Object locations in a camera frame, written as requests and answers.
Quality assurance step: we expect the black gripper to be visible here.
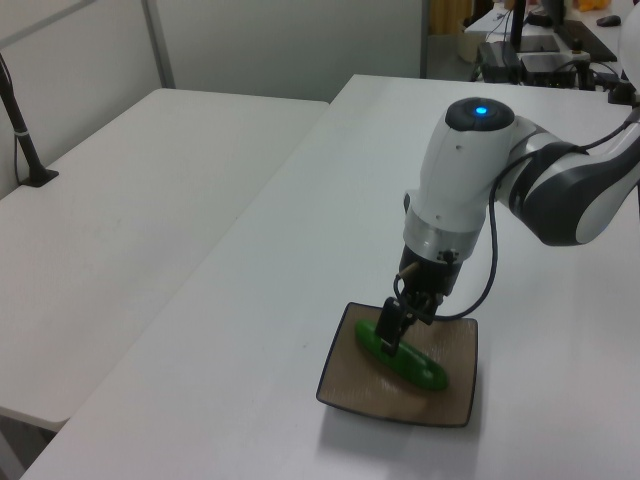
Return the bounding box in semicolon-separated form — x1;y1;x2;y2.
375;243;462;358

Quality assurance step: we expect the green cucumber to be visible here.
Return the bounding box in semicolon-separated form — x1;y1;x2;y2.
353;319;449;393

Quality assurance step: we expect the brown square ceramic plate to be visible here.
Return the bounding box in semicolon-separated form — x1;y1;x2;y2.
315;301;482;429

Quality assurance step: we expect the black electronics box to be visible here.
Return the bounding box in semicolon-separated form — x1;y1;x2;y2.
476;41;522;85

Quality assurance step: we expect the beige bin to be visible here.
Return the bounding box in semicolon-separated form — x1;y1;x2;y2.
456;19;482;64

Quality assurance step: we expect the silver electronics box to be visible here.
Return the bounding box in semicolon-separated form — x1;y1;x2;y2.
518;33;592;90

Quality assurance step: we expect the black monitor stand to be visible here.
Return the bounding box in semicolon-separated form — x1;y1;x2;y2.
508;0;528;52

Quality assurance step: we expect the black pole with base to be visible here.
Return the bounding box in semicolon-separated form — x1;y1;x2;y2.
0;51;60;188

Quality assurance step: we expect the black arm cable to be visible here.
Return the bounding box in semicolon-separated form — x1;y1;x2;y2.
392;106;640;324

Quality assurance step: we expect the grey partition post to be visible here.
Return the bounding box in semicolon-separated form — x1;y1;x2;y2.
141;0;177;92

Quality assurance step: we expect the grey partition rail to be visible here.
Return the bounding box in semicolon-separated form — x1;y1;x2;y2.
0;0;87;43

